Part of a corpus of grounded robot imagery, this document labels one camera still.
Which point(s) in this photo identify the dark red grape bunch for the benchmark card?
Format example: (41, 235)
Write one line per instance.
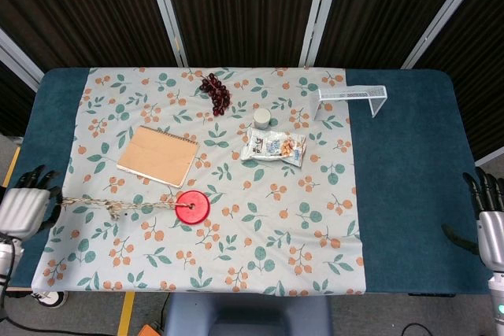
(216, 94)

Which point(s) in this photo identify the orange object on floor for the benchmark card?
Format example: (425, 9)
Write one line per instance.
(147, 331)

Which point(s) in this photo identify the small white cylinder cup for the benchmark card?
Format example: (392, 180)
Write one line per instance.
(262, 117)

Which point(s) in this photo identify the floral patterned tablecloth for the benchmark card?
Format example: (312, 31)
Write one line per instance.
(212, 194)

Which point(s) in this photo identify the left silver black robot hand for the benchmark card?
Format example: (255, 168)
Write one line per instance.
(23, 214)

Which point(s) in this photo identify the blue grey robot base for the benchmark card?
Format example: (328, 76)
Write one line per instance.
(248, 314)

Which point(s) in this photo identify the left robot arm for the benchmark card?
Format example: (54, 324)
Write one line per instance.
(6, 261)

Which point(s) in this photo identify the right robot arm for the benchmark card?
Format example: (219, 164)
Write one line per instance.
(497, 304)

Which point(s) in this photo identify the white snack packet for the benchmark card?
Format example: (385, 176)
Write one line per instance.
(273, 148)

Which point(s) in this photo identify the red disc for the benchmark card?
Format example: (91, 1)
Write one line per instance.
(192, 206)

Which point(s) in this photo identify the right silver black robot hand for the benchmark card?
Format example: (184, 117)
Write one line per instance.
(488, 230)

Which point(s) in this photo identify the white black sneaker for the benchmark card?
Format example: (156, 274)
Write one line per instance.
(49, 297)

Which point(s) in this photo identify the kraft spiral notebook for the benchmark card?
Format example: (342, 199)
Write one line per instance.
(159, 155)

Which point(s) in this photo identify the teal table mat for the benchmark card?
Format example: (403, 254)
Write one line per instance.
(405, 178)

